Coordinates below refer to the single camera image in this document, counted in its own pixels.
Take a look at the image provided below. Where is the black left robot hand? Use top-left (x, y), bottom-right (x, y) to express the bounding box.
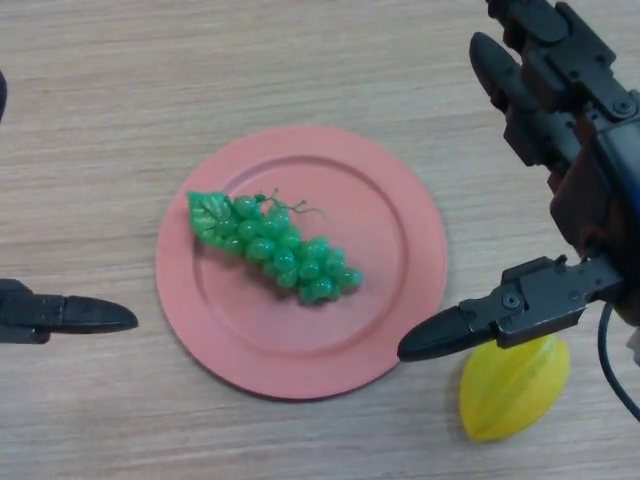
top-left (0, 69), bottom-right (140, 345)

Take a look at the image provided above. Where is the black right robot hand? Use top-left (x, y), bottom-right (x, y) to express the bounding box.
top-left (397, 0), bottom-right (640, 364)

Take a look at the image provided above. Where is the green grapes bunch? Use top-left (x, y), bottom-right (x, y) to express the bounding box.
top-left (186, 188), bottom-right (364, 307)

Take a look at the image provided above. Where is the pink round plate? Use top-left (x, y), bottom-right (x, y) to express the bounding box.
top-left (154, 124), bottom-right (449, 403)

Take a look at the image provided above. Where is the yellow starfruit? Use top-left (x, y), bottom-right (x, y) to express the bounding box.
top-left (458, 335), bottom-right (572, 444)

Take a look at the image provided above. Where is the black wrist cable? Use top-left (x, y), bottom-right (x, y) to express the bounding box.
top-left (598, 302), bottom-right (640, 421)

